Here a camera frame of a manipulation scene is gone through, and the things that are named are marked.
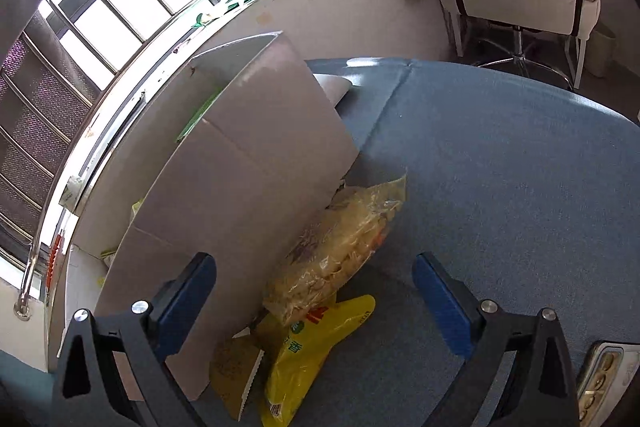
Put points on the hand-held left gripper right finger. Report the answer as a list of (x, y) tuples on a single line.
[(445, 307)]

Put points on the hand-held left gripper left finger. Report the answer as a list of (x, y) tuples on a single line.
[(185, 302)]

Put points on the clear bag of crisps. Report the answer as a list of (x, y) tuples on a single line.
[(330, 257)]

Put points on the white flat object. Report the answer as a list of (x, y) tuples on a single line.
[(332, 89)]

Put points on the white waste bin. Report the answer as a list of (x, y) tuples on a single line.
[(601, 49)]

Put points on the phone with cartoon case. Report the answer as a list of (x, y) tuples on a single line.
[(607, 372)]

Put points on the mustard snack packet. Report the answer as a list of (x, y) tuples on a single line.
[(230, 367)]

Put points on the dark mesh window screen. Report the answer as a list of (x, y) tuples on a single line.
[(30, 147)]

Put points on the white cardboard box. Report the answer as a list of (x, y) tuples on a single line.
[(250, 157)]

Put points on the yellow plastic snack bag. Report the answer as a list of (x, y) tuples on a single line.
[(300, 357)]

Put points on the grey hanging cloth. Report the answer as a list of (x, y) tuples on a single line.
[(20, 17)]

